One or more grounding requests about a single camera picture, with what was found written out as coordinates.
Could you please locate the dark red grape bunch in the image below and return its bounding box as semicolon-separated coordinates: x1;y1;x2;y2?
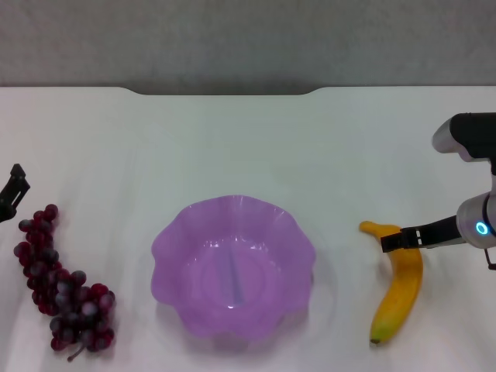
13;203;116;362

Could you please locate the purple wavy plastic bowl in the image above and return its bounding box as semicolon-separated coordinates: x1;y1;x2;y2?
150;195;317;342

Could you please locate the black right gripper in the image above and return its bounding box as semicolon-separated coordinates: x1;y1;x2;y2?
381;214;462;253

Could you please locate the yellow banana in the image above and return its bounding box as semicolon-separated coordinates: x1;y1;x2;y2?
359;220;424;345

